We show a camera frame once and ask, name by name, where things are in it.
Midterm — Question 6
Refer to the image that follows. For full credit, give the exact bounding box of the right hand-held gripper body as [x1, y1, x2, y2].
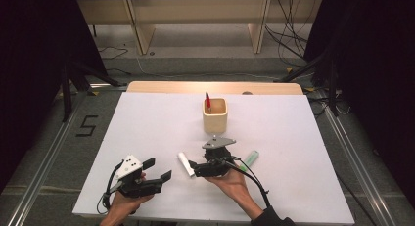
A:
[195, 137, 238, 179]

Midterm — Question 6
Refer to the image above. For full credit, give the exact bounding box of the white board mat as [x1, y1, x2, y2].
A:
[71, 91, 355, 225]

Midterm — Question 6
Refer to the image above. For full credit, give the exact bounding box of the black tripod stand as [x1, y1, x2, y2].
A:
[60, 61, 123, 122]
[273, 49, 341, 117]

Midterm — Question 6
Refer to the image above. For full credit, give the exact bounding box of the green highlighter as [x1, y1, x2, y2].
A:
[239, 150, 260, 173]

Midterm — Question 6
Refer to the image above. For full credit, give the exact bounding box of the beige wooden bench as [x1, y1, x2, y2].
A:
[77, 0, 324, 56]

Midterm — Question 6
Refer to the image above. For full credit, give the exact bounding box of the person's right hand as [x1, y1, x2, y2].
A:
[207, 168, 253, 204]

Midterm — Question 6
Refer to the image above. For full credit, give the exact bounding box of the beige square pen holder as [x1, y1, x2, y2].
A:
[202, 97, 229, 135]

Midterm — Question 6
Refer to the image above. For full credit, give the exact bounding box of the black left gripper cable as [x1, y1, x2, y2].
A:
[96, 160, 125, 215]

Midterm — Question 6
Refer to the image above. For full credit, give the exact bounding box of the black curtain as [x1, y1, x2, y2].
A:
[0, 0, 109, 188]
[302, 0, 415, 201]

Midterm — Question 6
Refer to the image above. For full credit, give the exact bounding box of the white stick eraser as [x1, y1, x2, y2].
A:
[177, 152, 197, 178]

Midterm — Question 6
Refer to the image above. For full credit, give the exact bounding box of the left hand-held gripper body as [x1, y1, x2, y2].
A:
[109, 154, 164, 199]

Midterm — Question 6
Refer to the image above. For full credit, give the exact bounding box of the aluminium floor rail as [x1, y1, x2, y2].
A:
[6, 98, 86, 226]
[321, 105, 397, 226]

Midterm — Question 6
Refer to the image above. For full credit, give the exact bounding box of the bundle of black cables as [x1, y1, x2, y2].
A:
[263, 0, 309, 68]

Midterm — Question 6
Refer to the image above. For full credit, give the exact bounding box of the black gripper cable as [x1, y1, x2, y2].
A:
[96, 160, 125, 215]
[214, 156, 272, 209]

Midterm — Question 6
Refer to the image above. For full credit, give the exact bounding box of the black floor cable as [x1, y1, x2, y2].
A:
[97, 46, 129, 61]

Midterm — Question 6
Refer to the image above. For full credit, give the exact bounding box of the person's left hand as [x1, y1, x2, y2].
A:
[106, 191, 155, 220]

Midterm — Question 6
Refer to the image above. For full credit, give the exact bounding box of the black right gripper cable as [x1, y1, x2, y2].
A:
[214, 156, 272, 209]

